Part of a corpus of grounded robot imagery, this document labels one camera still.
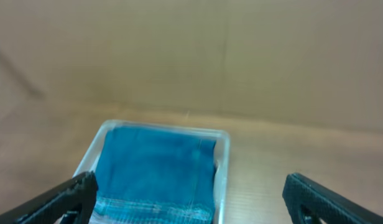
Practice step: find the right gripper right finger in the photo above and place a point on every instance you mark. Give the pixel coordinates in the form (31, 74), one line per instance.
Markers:
(309, 202)

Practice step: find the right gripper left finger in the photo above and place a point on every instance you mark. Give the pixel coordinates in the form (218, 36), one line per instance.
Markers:
(72, 201)

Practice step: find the blue denim jeans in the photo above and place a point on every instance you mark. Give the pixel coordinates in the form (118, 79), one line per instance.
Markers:
(151, 176)

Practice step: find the clear plastic storage bin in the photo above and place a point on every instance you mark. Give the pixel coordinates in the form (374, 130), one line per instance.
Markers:
(221, 155)

